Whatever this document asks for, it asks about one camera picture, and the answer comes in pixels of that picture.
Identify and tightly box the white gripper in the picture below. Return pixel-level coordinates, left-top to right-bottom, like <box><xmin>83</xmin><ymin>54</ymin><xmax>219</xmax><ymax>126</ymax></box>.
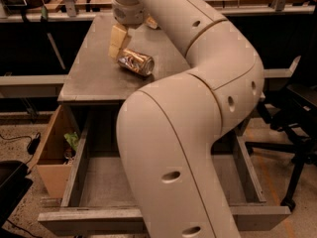
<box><xmin>108</xmin><ymin>0</ymin><xmax>159</xmax><ymax>60</ymax></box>

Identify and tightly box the orange soda can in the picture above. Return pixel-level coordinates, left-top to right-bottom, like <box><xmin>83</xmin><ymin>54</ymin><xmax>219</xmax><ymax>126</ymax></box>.
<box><xmin>117</xmin><ymin>49</ymin><xmax>155</xmax><ymax>77</ymax></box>

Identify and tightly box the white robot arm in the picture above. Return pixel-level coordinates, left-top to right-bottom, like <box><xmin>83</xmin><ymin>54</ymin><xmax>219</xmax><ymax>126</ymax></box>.
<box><xmin>114</xmin><ymin>0</ymin><xmax>264</xmax><ymax>238</ymax></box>

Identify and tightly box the grey cabinet table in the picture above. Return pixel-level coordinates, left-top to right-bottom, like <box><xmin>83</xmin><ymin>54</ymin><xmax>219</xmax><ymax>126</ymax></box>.
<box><xmin>57</xmin><ymin>13</ymin><xmax>265</xmax><ymax>157</ymax></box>

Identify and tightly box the green crumpled bag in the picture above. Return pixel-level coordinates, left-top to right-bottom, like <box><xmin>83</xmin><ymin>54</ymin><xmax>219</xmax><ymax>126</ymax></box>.
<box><xmin>63</xmin><ymin>132</ymin><xmax>79</xmax><ymax>151</ymax></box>

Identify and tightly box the black power adapter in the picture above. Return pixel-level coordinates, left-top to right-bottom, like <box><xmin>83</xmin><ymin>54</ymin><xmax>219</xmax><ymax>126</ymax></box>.
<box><xmin>27</xmin><ymin>133</ymin><xmax>41</xmax><ymax>155</ymax></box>

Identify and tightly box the cardboard box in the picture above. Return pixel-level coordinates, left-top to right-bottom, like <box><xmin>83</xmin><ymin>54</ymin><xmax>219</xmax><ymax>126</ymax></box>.
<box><xmin>30</xmin><ymin>106</ymin><xmax>75</xmax><ymax>198</ymax></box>

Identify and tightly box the grey open drawer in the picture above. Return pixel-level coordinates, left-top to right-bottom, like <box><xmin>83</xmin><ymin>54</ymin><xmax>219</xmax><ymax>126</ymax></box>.
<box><xmin>39</xmin><ymin>110</ymin><xmax>290</xmax><ymax>237</ymax></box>

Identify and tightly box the black office chair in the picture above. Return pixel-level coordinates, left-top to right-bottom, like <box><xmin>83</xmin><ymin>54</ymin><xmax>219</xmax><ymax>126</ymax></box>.
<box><xmin>245</xmin><ymin>83</ymin><xmax>317</xmax><ymax>211</ymax></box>

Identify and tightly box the black bin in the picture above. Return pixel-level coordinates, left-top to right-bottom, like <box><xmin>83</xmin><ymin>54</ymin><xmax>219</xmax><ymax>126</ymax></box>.
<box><xmin>0</xmin><ymin>161</ymin><xmax>33</xmax><ymax>226</ymax></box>

